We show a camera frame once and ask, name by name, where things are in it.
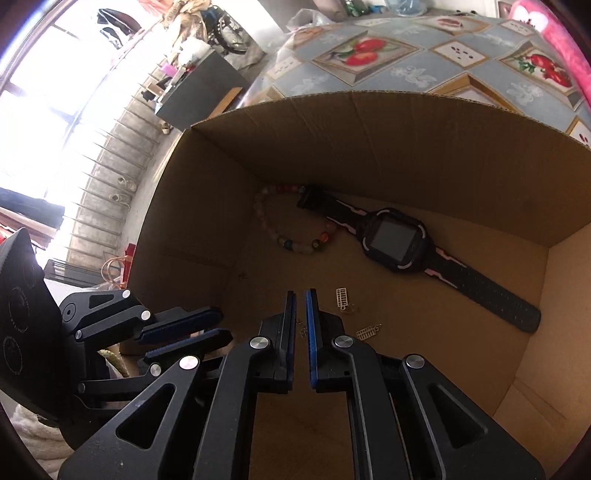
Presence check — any metal railing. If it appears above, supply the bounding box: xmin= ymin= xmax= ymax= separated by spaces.
xmin=60 ymin=83 xmax=185 ymax=268

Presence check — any pink floral blanket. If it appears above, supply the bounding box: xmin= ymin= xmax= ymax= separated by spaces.
xmin=508 ymin=0 xmax=591 ymax=93

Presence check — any multicolour glass bead bracelet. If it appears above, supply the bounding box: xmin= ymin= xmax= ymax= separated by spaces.
xmin=253 ymin=184 xmax=334 ymax=256

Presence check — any fruit print tablecloth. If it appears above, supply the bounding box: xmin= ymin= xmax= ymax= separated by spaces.
xmin=245 ymin=14 xmax=591 ymax=148

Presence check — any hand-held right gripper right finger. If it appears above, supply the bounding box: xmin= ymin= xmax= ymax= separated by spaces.
xmin=304 ymin=288 xmax=548 ymax=480

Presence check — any square-faced smart watch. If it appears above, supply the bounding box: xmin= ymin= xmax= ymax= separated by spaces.
xmin=298 ymin=185 xmax=542 ymax=334

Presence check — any pile of clothes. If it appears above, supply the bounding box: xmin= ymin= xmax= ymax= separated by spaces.
xmin=171 ymin=0 xmax=213 ymax=51

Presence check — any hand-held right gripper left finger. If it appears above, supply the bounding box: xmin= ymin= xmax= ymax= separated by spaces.
xmin=58 ymin=290 xmax=297 ymax=480

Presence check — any wheelchair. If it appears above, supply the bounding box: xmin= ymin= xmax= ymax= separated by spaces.
xmin=205 ymin=4 xmax=252 ymax=56

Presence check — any red paper bag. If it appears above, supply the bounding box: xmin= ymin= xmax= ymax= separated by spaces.
xmin=122 ymin=242 xmax=139 ymax=282

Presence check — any pair of white shoes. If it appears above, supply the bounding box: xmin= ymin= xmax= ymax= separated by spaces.
xmin=111 ymin=178 xmax=138 ymax=204

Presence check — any green fringed cushion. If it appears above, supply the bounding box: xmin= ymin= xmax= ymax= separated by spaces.
xmin=98 ymin=348 xmax=139 ymax=377

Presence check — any dark hanging garment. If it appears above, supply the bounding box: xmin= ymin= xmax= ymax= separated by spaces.
xmin=97 ymin=8 xmax=134 ymax=49

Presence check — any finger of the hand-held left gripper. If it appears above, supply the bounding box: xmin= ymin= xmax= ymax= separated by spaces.
xmin=60 ymin=288 xmax=223 ymax=344
xmin=81 ymin=329 xmax=234 ymax=404

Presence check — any white plastic bag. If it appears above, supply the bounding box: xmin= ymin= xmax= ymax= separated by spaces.
xmin=288 ymin=8 xmax=326 ymax=35

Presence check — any white fluffy blanket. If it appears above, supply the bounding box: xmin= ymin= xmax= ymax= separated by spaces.
xmin=9 ymin=404 xmax=65 ymax=462

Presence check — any grey cabinet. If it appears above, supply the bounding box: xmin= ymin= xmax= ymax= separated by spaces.
xmin=154 ymin=48 xmax=250 ymax=132

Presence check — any brown cardboard box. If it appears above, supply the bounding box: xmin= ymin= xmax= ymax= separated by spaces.
xmin=127 ymin=90 xmax=591 ymax=480

